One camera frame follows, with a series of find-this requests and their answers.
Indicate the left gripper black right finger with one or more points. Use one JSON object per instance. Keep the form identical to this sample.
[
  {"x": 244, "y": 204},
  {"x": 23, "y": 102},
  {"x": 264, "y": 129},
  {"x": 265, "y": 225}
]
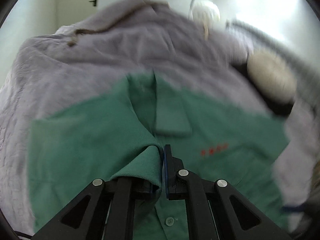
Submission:
[{"x": 215, "y": 209}]

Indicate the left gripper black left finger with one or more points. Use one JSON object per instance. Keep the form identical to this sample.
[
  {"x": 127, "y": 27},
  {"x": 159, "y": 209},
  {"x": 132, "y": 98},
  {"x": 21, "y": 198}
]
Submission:
[{"x": 102, "y": 210}]

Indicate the lavender embossed bed blanket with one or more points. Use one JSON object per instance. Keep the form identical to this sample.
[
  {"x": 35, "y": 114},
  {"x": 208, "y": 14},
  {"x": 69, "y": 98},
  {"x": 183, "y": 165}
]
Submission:
[{"x": 84, "y": 61}]

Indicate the grey striped bedding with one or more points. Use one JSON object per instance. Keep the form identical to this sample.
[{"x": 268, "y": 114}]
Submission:
[{"x": 253, "y": 38}]

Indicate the black door handle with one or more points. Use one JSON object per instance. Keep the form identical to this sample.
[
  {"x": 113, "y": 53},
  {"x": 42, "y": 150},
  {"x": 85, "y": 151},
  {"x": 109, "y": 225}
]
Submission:
[{"x": 94, "y": 2}]

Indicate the beige round pillow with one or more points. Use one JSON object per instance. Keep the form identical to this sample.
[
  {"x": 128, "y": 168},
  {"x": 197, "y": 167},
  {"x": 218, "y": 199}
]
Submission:
[{"x": 271, "y": 75}]

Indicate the green work jacket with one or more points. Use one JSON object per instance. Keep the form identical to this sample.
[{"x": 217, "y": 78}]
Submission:
[{"x": 121, "y": 134}]

